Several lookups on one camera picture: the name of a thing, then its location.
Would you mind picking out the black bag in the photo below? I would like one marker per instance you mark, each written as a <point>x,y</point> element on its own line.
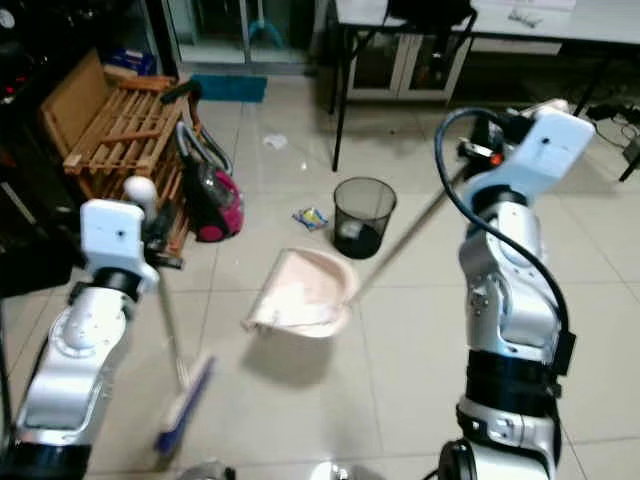
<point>430,10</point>

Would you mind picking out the wooden slatted rack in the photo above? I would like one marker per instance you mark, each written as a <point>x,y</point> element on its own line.
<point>115,125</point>

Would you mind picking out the blue floor mat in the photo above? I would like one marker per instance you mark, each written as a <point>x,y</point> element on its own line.
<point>230,88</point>

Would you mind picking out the white glass-door cabinet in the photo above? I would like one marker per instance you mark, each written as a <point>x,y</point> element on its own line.
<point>210,30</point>

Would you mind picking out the silver robot left leg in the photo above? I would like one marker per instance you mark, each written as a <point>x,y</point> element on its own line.
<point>210,471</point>

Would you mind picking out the crumpled white paper scrap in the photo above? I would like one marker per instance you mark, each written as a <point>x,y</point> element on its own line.
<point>275,142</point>

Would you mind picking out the magenta canister vacuum cleaner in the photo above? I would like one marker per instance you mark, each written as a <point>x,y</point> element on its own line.
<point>220,205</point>

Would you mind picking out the blue-bristled broom with white knob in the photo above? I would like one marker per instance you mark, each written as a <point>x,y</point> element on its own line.
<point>182,410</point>

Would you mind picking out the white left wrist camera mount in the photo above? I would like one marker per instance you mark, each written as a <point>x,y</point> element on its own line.
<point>112,238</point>

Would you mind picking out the colourful snack wrapper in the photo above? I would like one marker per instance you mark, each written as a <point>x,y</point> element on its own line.
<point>310,216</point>

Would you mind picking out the small white item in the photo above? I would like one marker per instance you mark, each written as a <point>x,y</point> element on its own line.
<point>527,16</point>

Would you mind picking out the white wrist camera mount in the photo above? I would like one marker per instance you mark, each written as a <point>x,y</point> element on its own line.
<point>550,150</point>
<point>112,238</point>

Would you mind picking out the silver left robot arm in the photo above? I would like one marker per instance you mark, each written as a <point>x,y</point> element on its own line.
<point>75,345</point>

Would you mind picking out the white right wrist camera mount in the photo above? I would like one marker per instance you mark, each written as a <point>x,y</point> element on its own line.
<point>550,150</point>

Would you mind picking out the teal curved plastic item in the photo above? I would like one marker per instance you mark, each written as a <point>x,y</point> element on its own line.
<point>268,34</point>

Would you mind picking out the blue cardboard box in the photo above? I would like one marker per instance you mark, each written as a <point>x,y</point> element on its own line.
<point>132,60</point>

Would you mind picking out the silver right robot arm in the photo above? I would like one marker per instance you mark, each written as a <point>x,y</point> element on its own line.
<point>510,300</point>

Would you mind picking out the silver robot right leg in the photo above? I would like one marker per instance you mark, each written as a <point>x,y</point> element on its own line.
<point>335,472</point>

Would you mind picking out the silver robot leg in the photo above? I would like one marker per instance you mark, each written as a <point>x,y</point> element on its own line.
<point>335,472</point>
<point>210,471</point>

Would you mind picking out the black mesh waste bin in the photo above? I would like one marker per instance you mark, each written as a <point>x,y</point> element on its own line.
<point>365,215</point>

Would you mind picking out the white table with black legs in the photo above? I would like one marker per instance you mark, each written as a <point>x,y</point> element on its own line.
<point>560,22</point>

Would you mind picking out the dark equipment desk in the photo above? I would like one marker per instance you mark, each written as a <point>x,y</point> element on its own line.
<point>30,140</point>

